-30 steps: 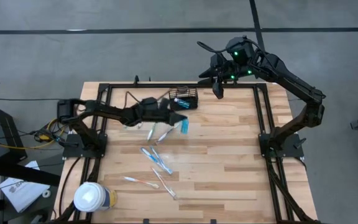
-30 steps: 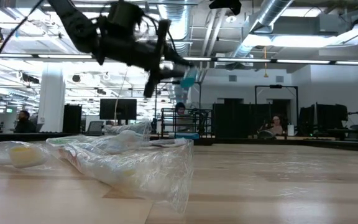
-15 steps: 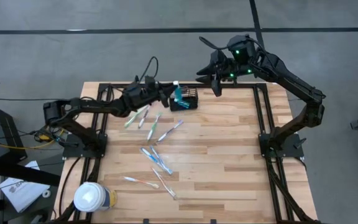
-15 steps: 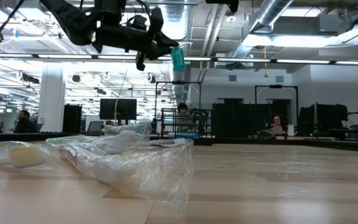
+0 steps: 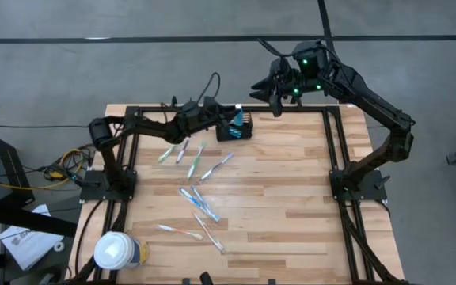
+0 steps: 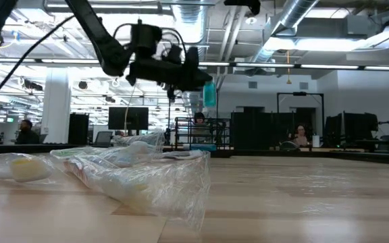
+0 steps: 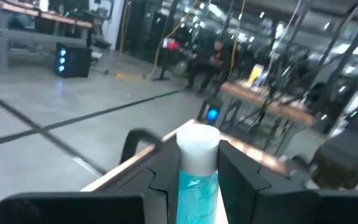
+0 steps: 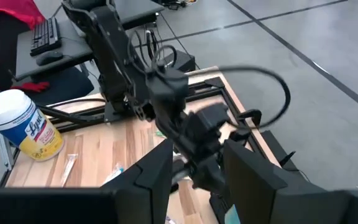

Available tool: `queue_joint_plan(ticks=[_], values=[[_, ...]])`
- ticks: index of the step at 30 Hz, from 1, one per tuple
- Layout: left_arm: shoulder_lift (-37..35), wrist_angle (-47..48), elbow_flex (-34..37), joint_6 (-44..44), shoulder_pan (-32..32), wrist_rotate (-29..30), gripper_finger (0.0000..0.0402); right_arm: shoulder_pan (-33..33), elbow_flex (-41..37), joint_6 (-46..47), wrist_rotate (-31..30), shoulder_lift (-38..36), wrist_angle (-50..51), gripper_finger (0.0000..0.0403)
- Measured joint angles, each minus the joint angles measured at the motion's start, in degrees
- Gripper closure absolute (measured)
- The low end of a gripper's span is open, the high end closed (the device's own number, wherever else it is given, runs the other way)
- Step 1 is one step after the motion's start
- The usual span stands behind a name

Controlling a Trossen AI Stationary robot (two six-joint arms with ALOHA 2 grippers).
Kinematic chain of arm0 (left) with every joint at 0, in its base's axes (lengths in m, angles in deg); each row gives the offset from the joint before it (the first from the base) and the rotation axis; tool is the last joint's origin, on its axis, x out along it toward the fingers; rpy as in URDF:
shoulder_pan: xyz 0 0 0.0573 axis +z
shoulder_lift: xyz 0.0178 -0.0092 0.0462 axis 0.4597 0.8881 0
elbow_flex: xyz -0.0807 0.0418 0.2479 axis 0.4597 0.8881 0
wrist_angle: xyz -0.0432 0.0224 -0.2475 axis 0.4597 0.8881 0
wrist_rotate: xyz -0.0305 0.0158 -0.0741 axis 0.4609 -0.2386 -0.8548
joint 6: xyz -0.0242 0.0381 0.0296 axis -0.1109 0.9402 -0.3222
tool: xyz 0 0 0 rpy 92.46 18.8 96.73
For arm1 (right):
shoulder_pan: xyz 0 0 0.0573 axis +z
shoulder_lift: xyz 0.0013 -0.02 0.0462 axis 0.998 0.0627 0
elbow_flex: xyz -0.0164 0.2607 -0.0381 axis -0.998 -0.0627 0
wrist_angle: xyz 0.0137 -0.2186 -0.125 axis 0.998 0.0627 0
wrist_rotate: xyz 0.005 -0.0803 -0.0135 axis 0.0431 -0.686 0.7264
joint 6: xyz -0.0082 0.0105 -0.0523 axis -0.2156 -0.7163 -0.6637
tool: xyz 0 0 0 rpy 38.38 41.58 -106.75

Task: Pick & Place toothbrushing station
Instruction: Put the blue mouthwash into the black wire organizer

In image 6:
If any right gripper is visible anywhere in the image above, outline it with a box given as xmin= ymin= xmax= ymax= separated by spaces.
xmin=224 ymin=0 xmax=261 ymax=16

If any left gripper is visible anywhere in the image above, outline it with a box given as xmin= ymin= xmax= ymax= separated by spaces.
xmin=126 ymin=47 xmax=214 ymax=92

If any teal toothpaste tube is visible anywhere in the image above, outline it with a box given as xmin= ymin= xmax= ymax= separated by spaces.
xmin=203 ymin=80 xmax=217 ymax=109

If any black wire basket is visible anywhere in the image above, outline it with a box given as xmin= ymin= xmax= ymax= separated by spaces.
xmin=175 ymin=116 xmax=232 ymax=152

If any white toothbrush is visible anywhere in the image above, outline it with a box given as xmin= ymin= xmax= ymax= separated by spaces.
xmin=159 ymin=150 xmax=206 ymax=161

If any orange toothbrush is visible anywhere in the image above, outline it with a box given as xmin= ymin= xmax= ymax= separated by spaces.
xmin=64 ymin=151 xmax=212 ymax=234

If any green toothbrush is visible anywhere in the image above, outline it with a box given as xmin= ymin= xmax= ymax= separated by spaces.
xmin=50 ymin=147 xmax=114 ymax=159

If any pale yellow toothbrush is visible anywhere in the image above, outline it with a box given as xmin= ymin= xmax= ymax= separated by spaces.
xmin=0 ymin=151 xmax=54 ymax=184

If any person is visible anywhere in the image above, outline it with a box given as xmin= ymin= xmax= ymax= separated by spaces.
xmin=192 ymin=111 xmax=209 ymax=142
xmin=292 ymin=124 xmax=312 ymax=148
xmin=15 ymin=119 xmax=40 ymax=145

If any long ceiling light strip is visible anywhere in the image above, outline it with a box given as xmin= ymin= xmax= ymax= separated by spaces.
xmin=0 ymin=57 xmax=389 ymax=72

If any blue flat item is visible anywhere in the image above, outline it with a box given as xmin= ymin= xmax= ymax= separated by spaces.
xmin=184 ymin=144 xmax=217 ymax=152

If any black partition screen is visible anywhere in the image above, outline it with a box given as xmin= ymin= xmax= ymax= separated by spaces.
xmin=230 ymin=111 xmax=317 ymax=151

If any black blank monitor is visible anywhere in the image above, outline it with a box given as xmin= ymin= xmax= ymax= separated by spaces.
xmin=108 ymin=107 xmax=150 ymax=131

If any grey chair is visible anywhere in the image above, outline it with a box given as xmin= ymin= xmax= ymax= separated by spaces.
xmin=93 ymin=130 xmax=114 ymax=146

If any black cabinet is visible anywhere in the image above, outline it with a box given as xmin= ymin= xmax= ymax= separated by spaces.
xmin=68 ymin=113 xmax=90 ymax=146

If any white pillar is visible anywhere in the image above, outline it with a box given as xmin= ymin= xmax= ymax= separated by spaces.
xmin=41 ymin=67 xmax=72 ymax=145

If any black covered equipment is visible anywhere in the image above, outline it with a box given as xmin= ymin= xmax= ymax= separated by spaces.
xmin=324 ymin=111 xmax=389 ymax=151

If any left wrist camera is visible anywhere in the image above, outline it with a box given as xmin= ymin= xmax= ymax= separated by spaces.
xmin=165 ymin=43 xmax=184 ymax=65

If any black station frame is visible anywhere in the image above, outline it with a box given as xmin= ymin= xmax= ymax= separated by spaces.
xmin=167 ymin=88 xmax=219 ymax=149
xmin=276 ymin=91 xmax=326 ymax=149

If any ribbed silver air duct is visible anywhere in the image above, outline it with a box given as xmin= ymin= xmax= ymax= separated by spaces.
xmin=170 ymin=0 xmax=212 ymax=112

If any spiral silver air duct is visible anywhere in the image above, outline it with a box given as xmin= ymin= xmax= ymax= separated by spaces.
xmin=248 ymin=0 xmax=320 ymax=65

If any left camera cable loop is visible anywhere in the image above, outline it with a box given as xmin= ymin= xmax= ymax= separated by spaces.
xmin=113 ymin=22 xmax=188 ymax=51

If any yellow hanging cord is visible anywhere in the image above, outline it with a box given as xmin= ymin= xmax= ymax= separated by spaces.
xmin=285 ymin=50 xmax=292 ymax=85

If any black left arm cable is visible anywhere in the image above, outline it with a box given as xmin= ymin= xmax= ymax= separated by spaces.
xmin=0 ymin=15 xmax=76 ymax=109

